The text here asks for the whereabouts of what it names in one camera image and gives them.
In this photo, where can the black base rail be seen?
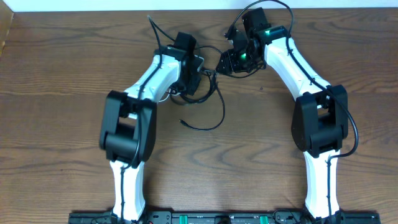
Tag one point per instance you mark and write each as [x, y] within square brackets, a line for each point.
[278, 216]

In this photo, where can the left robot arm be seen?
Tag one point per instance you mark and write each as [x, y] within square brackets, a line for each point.
[128, 129]

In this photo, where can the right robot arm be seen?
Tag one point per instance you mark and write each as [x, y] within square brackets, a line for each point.
[319, 123]

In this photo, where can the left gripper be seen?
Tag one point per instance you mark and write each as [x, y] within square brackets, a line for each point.
[192, 88]

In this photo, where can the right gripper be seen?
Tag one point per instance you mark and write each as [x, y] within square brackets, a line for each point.
[231, 63]

